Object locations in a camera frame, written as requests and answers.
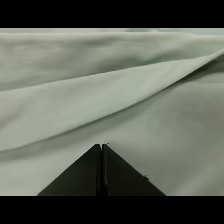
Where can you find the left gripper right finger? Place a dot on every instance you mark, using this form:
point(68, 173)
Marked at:
point(123, 176)

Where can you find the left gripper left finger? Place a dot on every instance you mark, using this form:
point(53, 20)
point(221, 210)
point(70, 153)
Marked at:
point(83, 176)

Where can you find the pale green shirt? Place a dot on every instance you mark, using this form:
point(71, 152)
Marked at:
point(110, 86)

